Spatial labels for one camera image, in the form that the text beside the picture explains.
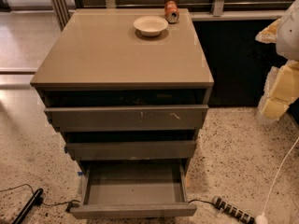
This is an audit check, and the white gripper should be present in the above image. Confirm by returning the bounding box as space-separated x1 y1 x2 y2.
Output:
255 0 299 124

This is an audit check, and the grey bottom drawer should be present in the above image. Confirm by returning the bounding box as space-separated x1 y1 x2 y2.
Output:
70 160 196 219

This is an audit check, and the grey drawer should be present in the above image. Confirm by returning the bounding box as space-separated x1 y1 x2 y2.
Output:
65 141 196 161
70 160 196 219
45 105 207 132

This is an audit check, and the grey top drawer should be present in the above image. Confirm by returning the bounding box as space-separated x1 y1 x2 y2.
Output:
45 105 207 132

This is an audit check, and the grey middle drawer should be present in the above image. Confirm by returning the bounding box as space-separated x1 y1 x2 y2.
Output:
65 141 196 161

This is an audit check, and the grey drawer cabinet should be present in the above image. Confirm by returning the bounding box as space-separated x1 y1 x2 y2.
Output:
30 8 215 173

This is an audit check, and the orange soda can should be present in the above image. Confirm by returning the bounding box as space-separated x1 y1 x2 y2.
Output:
164 1 179 23

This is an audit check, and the white paper bowl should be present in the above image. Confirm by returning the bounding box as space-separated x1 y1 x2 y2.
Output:
134 16 168 37

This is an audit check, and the black power strip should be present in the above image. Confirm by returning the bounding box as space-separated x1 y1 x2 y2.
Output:
212 196 255 224

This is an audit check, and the white plug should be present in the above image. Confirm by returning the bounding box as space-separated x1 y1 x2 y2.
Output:
255 214 268 224

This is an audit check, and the black power adapter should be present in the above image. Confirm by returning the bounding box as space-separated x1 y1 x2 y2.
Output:
65 200 79 213

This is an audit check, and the black bar on floor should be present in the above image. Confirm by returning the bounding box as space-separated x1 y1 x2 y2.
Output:
12 189 43 224

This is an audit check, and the white cable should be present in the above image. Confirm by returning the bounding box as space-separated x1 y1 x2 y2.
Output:
262 136 299 217

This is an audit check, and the thin black cable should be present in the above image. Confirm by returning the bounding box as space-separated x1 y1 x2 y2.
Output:
0 183 81 208

